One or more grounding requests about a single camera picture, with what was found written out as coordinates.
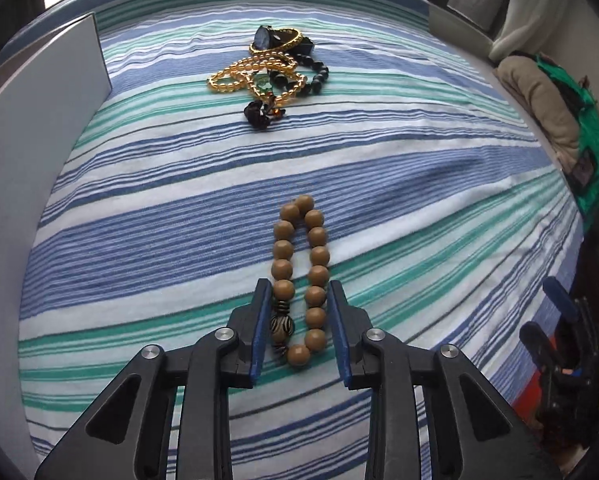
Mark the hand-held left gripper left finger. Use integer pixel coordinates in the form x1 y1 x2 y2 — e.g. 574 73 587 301
34 277 274 480

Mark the dark purple tassel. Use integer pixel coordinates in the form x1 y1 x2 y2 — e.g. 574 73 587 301
242 100 286 132

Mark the blue green striped bed sheet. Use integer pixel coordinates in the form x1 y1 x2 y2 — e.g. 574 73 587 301
16 0 587 480

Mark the long white cardboard box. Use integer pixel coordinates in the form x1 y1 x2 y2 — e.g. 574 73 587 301
0 12 112 480

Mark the orange cloth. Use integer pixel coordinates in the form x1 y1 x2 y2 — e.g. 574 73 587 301
509 375 545 426

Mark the white curtain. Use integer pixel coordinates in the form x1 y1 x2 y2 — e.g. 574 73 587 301
489 0 580 61

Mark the black bead bracelet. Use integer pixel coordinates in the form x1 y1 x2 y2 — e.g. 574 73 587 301
269 52 330 97

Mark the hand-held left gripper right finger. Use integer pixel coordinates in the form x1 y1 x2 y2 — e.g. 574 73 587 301
328 280 565 480

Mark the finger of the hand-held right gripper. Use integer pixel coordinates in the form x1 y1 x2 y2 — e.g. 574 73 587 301
519 322 556 363
543 276 580 322

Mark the brown wooden bead bracelet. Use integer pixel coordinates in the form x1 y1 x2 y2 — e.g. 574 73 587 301
269 194 330 367

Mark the gold bangle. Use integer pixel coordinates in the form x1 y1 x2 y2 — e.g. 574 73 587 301
249 29 305 53

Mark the yellow amber bead bracelet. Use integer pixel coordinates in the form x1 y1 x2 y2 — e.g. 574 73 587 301
208 52 307 108

